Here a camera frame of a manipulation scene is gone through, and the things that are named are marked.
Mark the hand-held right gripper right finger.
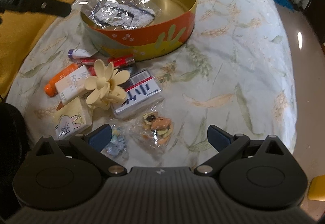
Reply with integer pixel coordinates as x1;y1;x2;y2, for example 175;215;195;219
194;124;290;176

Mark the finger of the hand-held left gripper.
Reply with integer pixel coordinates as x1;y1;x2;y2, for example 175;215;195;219
0;0;72;17

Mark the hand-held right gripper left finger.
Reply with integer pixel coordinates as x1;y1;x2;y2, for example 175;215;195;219
36;124;127;177

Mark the clear packet with blue item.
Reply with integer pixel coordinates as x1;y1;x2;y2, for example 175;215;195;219
101;124;130;161

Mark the yellow rabbit tissue pack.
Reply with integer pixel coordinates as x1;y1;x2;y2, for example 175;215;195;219
54;98;93;139

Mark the cream flower hair claw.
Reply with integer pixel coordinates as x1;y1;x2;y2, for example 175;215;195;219
84;59;130;111

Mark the clear packet of colourful charms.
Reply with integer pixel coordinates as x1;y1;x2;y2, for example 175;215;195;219
129;110;176;149

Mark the white tissue pack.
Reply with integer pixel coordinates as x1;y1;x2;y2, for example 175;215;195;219
54;65;89;106

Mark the clear plastic box white label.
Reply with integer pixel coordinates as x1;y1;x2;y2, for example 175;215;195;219
112;69;164;120

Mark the white tube with purple cap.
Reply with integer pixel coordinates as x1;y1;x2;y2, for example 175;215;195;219
67;48;97;60

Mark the orange tube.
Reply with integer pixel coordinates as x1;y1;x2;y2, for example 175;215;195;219
44;64;80;98

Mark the crinkled clear plastic bag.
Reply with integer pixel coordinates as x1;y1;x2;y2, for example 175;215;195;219
82;0;157;29

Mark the round orange yellow tin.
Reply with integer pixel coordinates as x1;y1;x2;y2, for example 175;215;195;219
80;0;198;61

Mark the yellow sofa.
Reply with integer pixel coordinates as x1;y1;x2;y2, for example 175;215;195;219
0;0;135;103

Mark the yellow stool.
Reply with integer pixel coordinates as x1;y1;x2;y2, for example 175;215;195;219
308;176;325;200

